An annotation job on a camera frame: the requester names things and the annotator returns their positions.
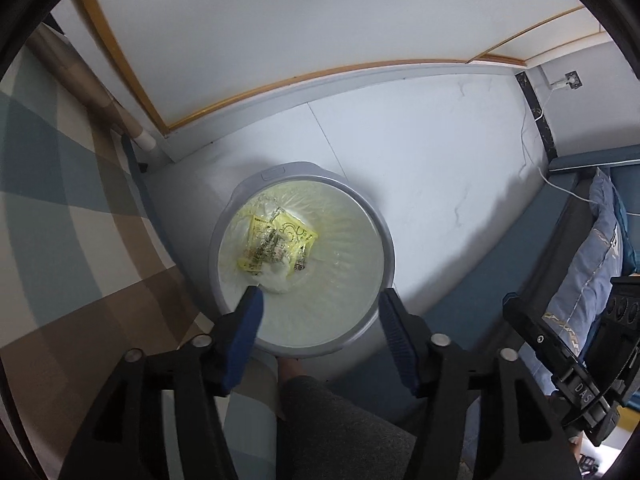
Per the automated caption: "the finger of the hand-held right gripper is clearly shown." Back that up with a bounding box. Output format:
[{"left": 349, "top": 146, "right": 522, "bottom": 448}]
[{"left": 502, "top": 294, "right": 590, "bottom": 392}]

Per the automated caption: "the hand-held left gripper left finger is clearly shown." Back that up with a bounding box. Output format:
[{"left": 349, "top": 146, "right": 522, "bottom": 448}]
[{"left": 59, "top": 285, "right": 266, "bottom": 480}]

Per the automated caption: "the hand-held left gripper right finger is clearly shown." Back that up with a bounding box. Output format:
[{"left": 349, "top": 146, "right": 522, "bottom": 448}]
[{"left": 378, "top": 287, "right": 576, "bottom": 480}]

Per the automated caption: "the large white tissue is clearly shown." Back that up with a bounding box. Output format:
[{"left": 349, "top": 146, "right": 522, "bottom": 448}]
[{"left": 259, "top": 259, "right": 297, "bottom": 295}]

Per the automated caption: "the white bin liner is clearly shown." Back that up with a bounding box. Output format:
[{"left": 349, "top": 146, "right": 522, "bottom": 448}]
[{"left": 219, "top": 180, "right": 386, "bottom": 348}]

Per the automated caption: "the yellow packet with outline drawing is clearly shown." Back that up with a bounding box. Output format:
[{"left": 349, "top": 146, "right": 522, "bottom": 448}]
[{"left": 274, "top": 212, "right": 321, "bottom": 273}]

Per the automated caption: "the grey trash bin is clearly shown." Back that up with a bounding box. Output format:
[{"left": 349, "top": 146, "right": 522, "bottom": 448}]
[{"left": 207, "top": 161, "right": 397, "bottom": 359}]

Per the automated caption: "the light blue patterned pillow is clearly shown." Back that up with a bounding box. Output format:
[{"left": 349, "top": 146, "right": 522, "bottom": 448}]
[{"left": 542, "top": 167, "right": 627, "bottom": 397}]

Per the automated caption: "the dark blue sofa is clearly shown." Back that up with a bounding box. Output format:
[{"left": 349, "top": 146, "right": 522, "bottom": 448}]
[{"left": 330, "top": 147, "right": 640, "bottom": 466}]

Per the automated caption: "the person's grey trouser leg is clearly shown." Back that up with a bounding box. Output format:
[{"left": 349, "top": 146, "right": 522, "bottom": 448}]
[{"left": 276, "top": 357, "right": 418, "bottom": 480}]

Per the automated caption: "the white table leg cap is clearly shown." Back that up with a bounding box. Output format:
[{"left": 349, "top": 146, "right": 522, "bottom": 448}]
[{"left": 131, "top": 127, "right": 162, "bottom": 167}]

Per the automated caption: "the checked tablecloth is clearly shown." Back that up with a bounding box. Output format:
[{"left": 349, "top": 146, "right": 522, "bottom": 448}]
[{"left": 0, "top": 25, "right": 279, "bottom": 480}]

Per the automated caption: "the white cable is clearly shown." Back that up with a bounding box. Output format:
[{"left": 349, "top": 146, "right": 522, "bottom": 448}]
[{"left": 519, "top": 80, "right": 601, "bottom": 206}]

